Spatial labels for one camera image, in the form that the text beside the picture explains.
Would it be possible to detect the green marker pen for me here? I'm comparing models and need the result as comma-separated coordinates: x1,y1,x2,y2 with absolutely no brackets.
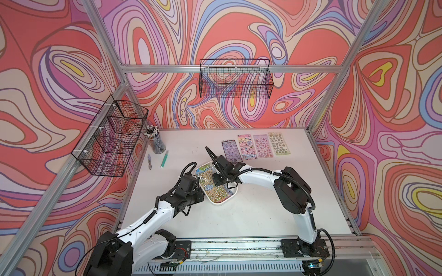
161,149,169,168

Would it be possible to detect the green beige sticker sheet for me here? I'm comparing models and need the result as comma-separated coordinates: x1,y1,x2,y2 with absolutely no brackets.
268,132,291,156

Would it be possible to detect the purple pink sticker sheet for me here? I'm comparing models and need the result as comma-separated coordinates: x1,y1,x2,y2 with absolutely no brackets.
253,134,273,158

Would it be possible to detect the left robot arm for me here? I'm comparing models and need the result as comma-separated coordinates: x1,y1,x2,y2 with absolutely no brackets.
83,162,204,276

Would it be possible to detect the black wire basket wall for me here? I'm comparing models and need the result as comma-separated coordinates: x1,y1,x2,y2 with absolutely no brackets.
199,57,274,99
71,95,148,177

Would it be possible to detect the pink cat sticker sheet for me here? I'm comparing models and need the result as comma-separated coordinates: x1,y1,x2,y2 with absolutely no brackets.
238,134,257,161

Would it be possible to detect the black wire basket left wall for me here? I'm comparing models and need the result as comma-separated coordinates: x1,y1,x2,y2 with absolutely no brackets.
71,95,148,177

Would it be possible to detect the dark bonbon drop sticker sheet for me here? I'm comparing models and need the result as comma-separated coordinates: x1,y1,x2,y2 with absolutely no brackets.
222,140,242,164

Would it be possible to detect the white plastic storage box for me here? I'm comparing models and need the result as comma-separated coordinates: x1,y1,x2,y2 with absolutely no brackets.
194,161,239,205

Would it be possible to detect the black wire basket back wall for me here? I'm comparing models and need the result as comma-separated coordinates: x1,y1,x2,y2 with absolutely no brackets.
199,57,274,99

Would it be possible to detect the blue grey pen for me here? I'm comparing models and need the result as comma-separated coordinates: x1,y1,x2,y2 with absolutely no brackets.
147,154,153,170

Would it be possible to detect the mesh pen cup with pens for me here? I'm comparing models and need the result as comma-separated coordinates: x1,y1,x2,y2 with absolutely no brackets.
142,125,166,154

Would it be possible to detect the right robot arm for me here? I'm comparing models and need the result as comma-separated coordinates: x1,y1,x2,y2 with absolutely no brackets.
206,147,336,276

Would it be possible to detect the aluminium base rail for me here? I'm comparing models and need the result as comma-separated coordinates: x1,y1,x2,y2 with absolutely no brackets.
96,236,377,275

